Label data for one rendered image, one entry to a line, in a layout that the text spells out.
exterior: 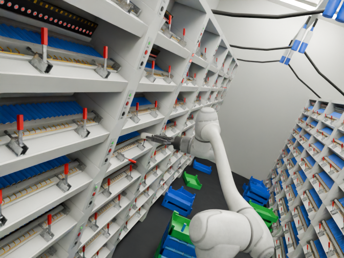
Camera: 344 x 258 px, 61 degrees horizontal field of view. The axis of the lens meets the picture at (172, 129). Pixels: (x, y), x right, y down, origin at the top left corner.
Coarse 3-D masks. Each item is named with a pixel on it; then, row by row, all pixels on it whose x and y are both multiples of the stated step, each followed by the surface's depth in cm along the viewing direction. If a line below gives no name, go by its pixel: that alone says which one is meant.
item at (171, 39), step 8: (168, 16) 157; (160, 32) 119; (168, 32) 124; (176, 32) 166; (184, 32) 149; (160, 40) 116; (168, 40) 123; (176, 40) 147; (184, 40) 165; (168, 48) 130; (176, 48) 139; (184, 48) 152; (192, 48) 165; (184, 56) 160
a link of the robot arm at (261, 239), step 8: (248, 208) 113; (248, 216) 106; (256, 216) 110; (256, 224) 103; (264, 224) 107; (256, 232) 101; (264, 232) 103; (256, 240) 100; (264, 240) 101; (272, 240) 103; (248, 248) 101; (256, 248) 100; (264, 248) 99; (272, 248) 101; (256, 256) 100; (264, 256) 100
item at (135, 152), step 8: (144, 128) 179; (136, 144) 165; (144, 144) 173; (152, 144) 179; (128, 152) 151; (136, 152) 157; (144, 152) 168; (112, 160) 133; (112, 168) 127; (104, 176) 125
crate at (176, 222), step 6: (174, 210) 209; (174, 216) 209; (180, 216) 210; (174, 222) 209; (180, 222) 211; (186, 222) 211; (174, 228) 202; (180, 228) 205; (186, 228) 208; (168, 234) 192; (174, 234) 192; (180, 234) 192; (186, 234) 191; (186, 240) 192
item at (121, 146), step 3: (135, 138) 164; (138, 138) 167; (141, 138) 175; (126, 141) 154; (129, 141) 156; (132, 141) 158; (135, 141) 165; (138, 141) 167; (120, 144) 146; (123, 144) 148; (126, 144) 151; (129, 144) 156; (135, 144) 162; (117, 147) 141; (120, 147) 144; (123, 147) 150; (129, 147) 153; (114, 150) 138; (117, 150) 143; (120, 150) 144; (123, 150) 146
